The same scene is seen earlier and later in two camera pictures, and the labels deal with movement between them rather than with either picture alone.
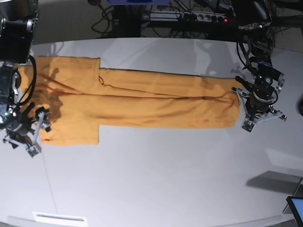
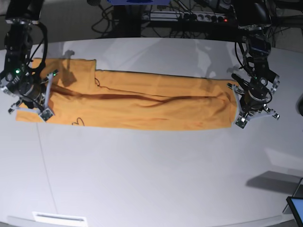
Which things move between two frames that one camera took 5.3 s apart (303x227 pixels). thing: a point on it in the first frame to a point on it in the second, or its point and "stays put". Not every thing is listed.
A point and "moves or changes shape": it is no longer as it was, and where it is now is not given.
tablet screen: x=296 y=204 stays put
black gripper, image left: x=20 y=127 to x=31 y=93
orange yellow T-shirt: x=78 y=97 moves or changes shape
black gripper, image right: x=263 y=94 to x=253 y=100
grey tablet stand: x=298 y=192 stays put
